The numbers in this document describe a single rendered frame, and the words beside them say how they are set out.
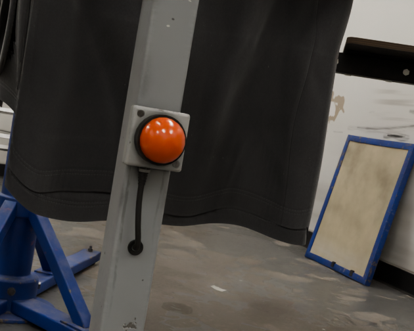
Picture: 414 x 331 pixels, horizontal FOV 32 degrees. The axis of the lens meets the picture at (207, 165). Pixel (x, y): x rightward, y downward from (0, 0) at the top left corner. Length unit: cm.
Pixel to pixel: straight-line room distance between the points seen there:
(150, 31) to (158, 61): 3
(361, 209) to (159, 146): 336
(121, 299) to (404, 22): 354
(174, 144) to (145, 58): 8
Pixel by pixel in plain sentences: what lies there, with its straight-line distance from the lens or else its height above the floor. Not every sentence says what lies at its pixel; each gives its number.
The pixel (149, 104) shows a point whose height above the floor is 68.
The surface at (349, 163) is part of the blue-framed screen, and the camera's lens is 410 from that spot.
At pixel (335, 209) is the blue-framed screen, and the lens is 408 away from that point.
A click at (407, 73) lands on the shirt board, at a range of 206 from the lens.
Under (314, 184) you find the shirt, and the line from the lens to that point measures 100.
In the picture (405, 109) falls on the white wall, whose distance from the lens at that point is 389.
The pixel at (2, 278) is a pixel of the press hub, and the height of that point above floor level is 11.
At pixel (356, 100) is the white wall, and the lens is 428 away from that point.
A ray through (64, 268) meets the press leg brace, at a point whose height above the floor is 19.
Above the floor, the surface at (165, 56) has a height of 72.
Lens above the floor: 67
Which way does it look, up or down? 3 degrees down
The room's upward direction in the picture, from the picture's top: 10 degrees clockwise
